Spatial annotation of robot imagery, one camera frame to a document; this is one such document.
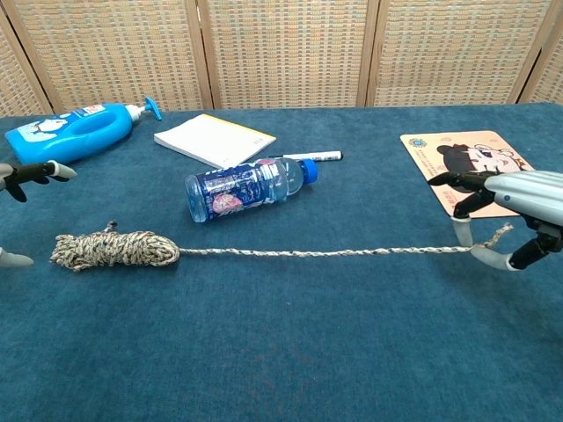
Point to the blue cartoon pump bottle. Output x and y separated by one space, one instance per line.
66 132

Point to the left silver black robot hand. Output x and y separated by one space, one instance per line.
35 172

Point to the pink cartoon mouse pad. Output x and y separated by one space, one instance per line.
431 154

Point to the blue carpet table cover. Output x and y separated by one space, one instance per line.
281 329

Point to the woven wooden folding screen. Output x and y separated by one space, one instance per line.
281 53

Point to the clear water bottle blue label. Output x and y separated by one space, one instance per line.
237 189

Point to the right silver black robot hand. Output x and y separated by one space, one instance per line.
528 189

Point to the white notepad yellow edge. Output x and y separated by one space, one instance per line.
215 138

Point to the white marker black cap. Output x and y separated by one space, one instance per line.
316 155

